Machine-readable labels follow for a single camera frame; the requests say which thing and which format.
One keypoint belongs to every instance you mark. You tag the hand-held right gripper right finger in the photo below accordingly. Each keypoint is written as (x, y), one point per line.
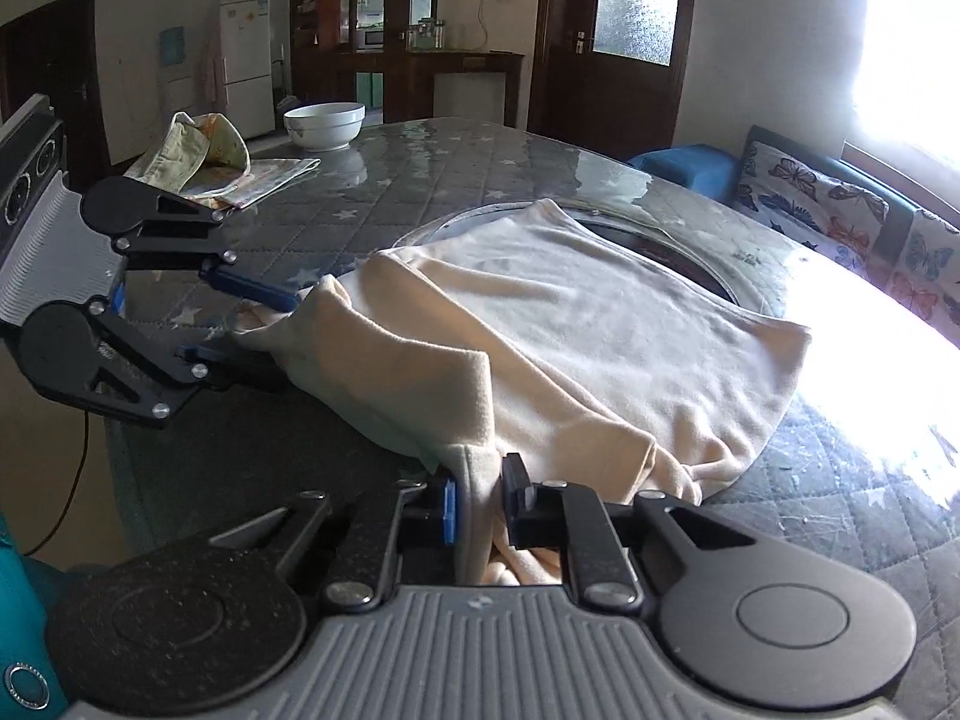
(514, 502)

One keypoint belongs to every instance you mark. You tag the round black induction cooktop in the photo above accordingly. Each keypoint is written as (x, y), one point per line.
(660, 251)

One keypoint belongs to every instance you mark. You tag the cream shirt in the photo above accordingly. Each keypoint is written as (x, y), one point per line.
(600, 330)

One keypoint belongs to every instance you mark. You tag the microwave oven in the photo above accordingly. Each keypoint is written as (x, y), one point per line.
(371, 37)

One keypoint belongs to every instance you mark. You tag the white refrigerator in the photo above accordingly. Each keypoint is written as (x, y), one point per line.
(246, 60)

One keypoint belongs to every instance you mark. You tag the plain dark wooden door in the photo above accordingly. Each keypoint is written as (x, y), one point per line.
(52, 75)

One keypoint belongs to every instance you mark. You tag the pale patterned cloth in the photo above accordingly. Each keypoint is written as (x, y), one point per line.
(187, 150)

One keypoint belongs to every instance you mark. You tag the glass jar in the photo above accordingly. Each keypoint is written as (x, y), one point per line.
(436, 31)
(418, 36)

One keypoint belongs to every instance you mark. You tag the teal plastic object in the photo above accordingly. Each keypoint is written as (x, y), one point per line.
(22, 615)

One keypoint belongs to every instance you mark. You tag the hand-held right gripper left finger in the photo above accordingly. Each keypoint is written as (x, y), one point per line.
(448, 511)

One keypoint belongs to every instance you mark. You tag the dark wooden display cabinet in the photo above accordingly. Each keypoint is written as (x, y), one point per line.
(322, 30)

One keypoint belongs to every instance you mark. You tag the dark wooden glass-panel door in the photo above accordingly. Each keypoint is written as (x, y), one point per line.
(562, 90)

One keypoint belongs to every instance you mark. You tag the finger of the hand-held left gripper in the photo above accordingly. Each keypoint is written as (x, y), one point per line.
(251, 287)
(240, 373)

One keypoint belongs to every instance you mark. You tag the water dispenser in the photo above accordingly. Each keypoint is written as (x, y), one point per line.
(174, 75)

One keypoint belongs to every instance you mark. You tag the butterfly print cushion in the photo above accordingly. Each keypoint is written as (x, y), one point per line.
(930, 277)
(810, 202)

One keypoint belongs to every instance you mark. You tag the window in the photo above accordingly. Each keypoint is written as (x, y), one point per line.
(915, 52)

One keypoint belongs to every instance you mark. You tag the blue sofa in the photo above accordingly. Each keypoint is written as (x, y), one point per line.
(675, 165)

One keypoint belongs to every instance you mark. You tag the white bowl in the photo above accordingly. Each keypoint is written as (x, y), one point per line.
(324, 126)

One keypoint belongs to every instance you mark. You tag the dark wooden counter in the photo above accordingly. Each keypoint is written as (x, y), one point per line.
(450, 60)

